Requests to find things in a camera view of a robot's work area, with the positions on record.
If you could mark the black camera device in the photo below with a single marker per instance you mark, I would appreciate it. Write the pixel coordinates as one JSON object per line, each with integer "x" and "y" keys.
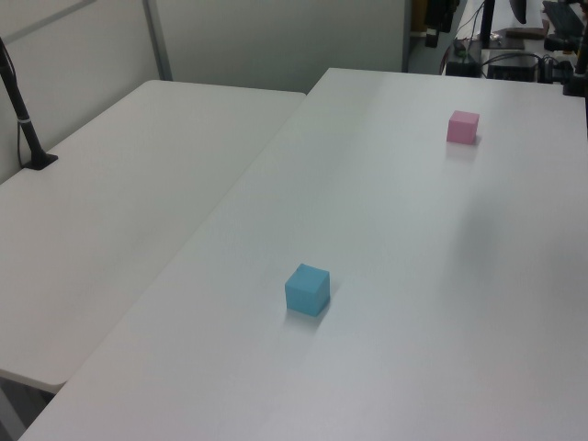
{"x": 553, "y": 69}

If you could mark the brown flat object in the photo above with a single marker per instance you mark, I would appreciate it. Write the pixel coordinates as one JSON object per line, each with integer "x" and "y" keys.
{"x": 526, "y": 33}

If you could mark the blue foam cube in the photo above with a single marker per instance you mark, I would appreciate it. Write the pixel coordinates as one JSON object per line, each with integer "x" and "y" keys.
{"x": 303, "y": 294}

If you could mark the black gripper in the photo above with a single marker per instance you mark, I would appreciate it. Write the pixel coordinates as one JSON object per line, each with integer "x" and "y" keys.
{"x": 438, "y": 9}

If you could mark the black keyboard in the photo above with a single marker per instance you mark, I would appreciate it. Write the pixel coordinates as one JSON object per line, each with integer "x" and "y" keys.
{"x": 565, "y": 16}

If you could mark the small black box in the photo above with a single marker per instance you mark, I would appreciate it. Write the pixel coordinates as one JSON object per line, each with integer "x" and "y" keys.
{"x": 461, "y": 69}

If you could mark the black camera stand pole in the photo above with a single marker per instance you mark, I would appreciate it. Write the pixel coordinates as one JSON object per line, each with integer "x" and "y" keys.
{"x": 16, "y": 98}

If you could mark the small green device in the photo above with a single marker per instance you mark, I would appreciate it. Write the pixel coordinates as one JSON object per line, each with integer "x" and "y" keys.
{"x": 460, "y": 49}

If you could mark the black clamp mount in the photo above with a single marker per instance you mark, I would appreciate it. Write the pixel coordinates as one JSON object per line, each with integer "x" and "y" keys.
{"x": 576, "y": 78}

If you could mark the pink foam cube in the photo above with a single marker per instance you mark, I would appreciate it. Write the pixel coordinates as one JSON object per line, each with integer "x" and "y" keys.
{"x": 461, "y": 128}

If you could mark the black monitor stand pole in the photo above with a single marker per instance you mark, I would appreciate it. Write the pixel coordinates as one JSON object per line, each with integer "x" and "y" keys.
{"x": 487, "y": 23}

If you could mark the black electronics box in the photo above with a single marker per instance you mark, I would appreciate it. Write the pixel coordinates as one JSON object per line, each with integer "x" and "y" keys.
{"x": 512, "y": 69}

